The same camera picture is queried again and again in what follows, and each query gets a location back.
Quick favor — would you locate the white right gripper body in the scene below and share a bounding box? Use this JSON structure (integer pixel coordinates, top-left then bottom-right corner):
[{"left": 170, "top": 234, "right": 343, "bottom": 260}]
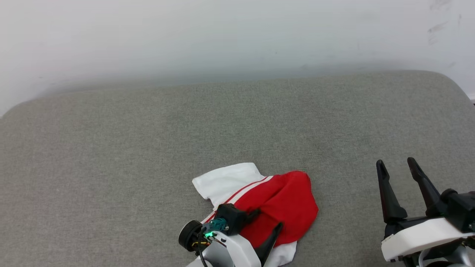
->
[{"left": 381, "top": 216, "right": 475, "bottom": 262}]

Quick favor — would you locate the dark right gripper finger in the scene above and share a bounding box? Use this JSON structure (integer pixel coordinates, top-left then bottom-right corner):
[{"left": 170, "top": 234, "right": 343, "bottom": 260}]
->
[
  {"left": 407, "top": 157, "right": 446, "bottom": 217},
  {"left": 376, "top": 159, "right": 407, "bottom": 224}
]

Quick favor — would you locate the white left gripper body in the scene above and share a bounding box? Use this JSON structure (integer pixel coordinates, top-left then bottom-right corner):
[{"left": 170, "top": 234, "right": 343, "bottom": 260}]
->
[{"left": 212, "top": 231, "right": 262, "bottom": 267}]

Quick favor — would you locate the red and white basketball jersey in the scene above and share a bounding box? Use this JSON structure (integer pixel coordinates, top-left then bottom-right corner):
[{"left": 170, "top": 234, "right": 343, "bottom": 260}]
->
[{"left": 192, "top": 162, "right": 319, "bottom": 267}]

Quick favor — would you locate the teal left camera connector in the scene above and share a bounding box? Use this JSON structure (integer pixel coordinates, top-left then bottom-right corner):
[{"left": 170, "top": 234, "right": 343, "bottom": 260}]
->
[{"left": 202, "top": 218, "right": 229, "bottom": 233}]

